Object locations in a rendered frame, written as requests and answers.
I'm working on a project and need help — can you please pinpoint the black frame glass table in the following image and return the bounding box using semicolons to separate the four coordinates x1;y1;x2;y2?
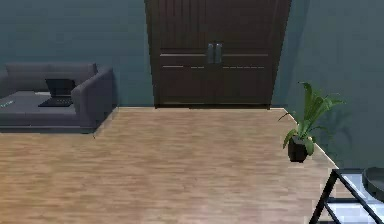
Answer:
308;168;384;224

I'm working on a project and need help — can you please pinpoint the dark grey sofa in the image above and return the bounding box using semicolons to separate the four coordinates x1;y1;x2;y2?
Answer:
0;61;118;134

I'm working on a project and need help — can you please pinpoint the black laptop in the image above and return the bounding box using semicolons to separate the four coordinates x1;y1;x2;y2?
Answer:
37;78;77;108

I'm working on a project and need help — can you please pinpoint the dark grey round dish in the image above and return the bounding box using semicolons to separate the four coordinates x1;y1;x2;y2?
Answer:
362;166;384;203

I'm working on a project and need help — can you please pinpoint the green house plant in pot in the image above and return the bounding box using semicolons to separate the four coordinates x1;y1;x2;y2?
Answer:
278;81;346;164

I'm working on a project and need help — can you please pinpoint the dark brown wooden wardrobe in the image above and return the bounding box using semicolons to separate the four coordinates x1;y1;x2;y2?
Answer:
143;0;293;110

